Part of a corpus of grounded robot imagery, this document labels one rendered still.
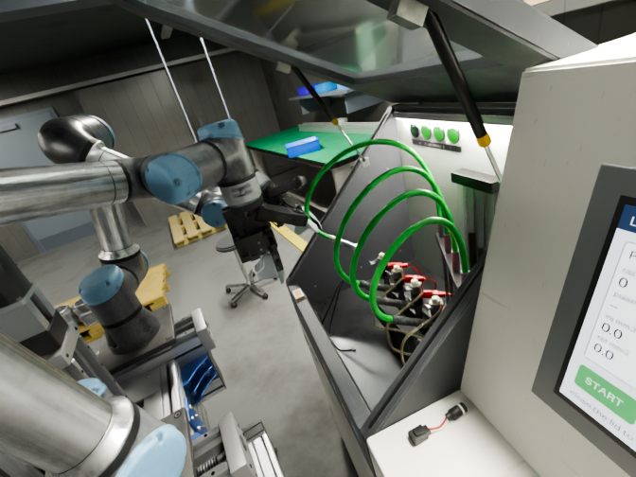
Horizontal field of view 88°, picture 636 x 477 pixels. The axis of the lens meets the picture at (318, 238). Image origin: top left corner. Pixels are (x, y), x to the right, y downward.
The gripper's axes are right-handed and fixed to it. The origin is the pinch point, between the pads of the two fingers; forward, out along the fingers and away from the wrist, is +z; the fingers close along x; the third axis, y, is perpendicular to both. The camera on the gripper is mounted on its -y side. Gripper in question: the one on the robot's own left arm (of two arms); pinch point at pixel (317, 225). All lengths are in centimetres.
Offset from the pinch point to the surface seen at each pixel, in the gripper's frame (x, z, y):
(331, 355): 18.1, 25.6, 18.8
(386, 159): -32.5, 2.1, -22.8
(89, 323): -89, -121, 254
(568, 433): 45, 50, -19
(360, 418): 34, 36, 14
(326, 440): -31, 66, 102
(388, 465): 45, 40, 8
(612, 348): 47, 41, -32
